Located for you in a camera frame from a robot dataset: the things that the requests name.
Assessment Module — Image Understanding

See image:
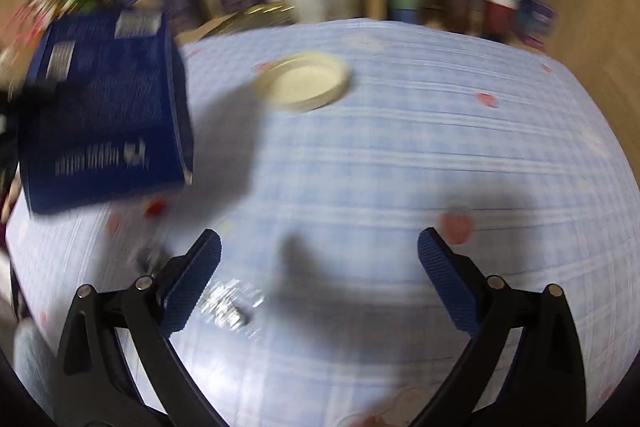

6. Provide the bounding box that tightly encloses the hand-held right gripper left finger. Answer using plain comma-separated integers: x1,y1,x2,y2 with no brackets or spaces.
53,229,224,427

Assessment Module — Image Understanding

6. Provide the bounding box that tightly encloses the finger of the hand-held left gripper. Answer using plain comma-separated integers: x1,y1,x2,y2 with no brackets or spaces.
0,89,24,219

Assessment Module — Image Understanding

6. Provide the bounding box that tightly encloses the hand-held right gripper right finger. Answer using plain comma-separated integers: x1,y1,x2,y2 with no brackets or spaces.
410,227,587,427

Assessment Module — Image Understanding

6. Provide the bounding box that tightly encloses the clear plastic wrapper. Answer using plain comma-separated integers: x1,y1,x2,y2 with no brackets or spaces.
197,279,267,339

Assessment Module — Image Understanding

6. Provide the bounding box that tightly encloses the dark blue cardboard box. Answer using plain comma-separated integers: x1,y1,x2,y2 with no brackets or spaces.
17,9,195,216

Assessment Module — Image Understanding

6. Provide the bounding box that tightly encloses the blue checked tablecloth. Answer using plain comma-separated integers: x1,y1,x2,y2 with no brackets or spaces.
5,18,639,427

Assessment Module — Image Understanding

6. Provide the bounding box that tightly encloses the pale blue cloth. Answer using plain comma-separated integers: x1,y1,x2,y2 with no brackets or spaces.
14,326,53,410

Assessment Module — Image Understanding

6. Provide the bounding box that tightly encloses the cream round lid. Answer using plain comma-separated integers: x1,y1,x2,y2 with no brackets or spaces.
252,51,350,114

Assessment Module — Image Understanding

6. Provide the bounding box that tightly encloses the red paper cup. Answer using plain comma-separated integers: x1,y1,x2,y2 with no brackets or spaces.
480,0,521,44

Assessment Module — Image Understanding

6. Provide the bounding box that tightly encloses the blue packet with pink print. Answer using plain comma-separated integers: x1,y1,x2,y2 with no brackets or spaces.
517,0,559,48

